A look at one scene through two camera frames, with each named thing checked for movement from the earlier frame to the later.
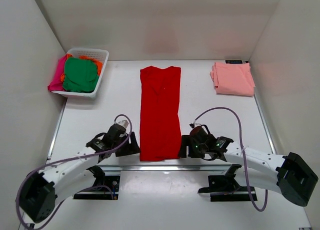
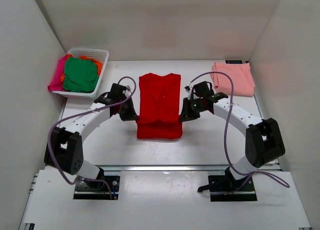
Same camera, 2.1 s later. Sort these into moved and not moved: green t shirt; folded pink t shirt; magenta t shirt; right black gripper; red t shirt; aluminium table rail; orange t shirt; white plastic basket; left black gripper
Moved: red t shirt; right black gripper; left black gripper
Not moved: magenta t shirt; green t shirt; folded pink t shirt; aluminium table rail; orange t shirt; white plastic basket
